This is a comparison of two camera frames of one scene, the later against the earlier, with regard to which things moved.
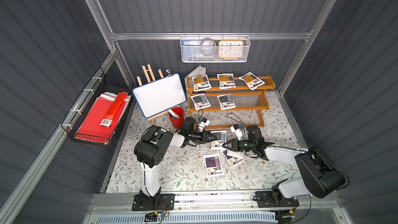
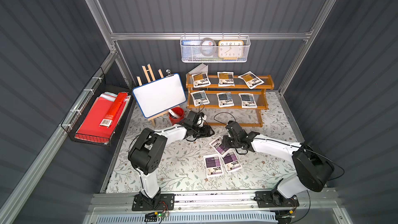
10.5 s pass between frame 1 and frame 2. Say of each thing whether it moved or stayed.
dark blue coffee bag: stayed
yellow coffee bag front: stayed
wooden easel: stayed
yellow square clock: stayed
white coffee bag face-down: moved
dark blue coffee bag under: moved
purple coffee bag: stayed
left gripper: moved
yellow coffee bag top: moved
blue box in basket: stayed
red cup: stayed
